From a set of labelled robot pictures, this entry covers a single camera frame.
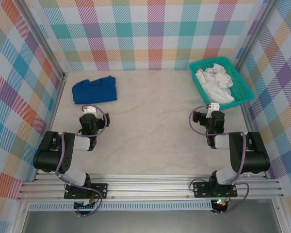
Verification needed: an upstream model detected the blue t-shirt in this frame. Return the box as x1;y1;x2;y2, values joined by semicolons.
71;75;118;105

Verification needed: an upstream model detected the white printed t-shirt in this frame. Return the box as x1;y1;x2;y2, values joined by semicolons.
195;63;235;104

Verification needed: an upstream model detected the teal plastic basket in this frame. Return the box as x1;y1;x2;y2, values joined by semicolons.
189;56;255;110

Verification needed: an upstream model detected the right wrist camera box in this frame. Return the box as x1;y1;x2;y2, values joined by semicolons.
207;103;220;119

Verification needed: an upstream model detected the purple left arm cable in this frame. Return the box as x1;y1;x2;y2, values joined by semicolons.
55;104;110;218

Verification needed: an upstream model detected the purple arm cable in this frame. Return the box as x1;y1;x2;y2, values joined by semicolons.
55;104;110;218
189;104;249;216

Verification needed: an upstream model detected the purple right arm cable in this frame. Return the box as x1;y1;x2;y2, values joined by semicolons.
189;104;249;216

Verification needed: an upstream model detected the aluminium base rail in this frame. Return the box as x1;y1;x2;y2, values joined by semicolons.
16;173;284;201

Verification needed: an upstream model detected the white slotted cable duct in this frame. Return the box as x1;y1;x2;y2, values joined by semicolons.
29;202;213;211

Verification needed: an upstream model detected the aluminium frame post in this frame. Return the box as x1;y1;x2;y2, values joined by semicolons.
14;0;68;81
234;0;279;71

